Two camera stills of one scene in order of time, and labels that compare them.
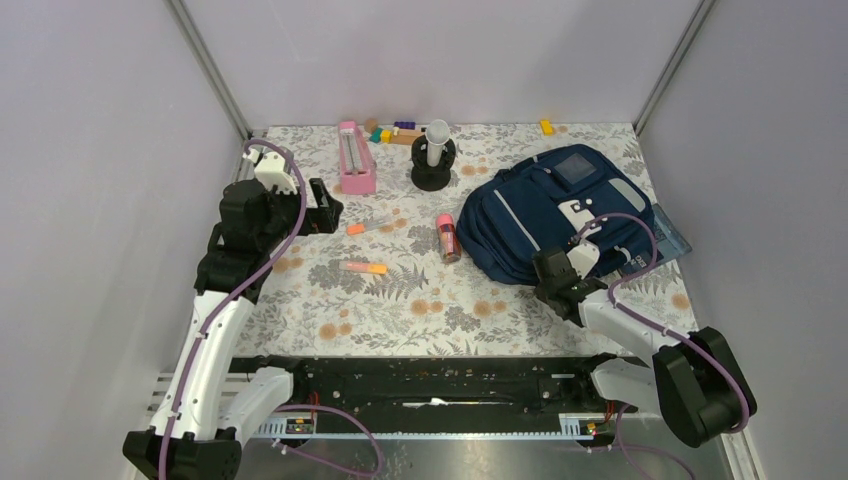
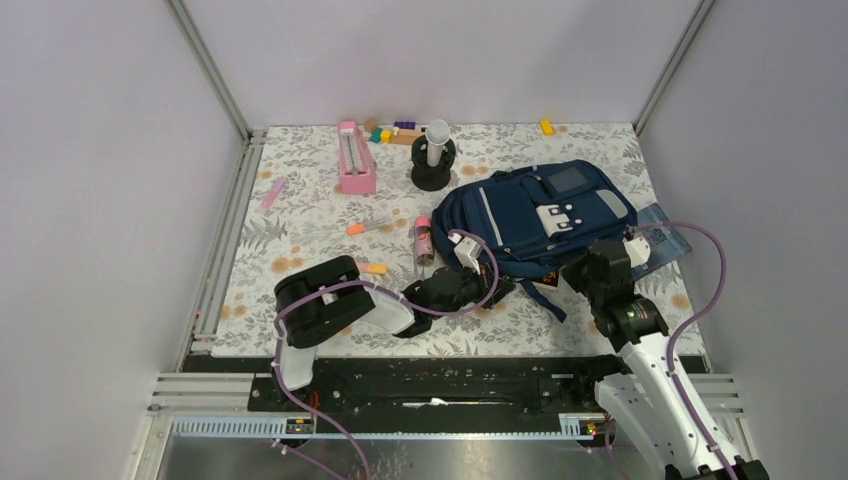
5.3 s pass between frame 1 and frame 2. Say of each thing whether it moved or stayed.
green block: stayed
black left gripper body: moved
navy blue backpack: moved
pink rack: stayed
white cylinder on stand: stayed
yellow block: stayed
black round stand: stayed
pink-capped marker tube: moved
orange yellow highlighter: stayed
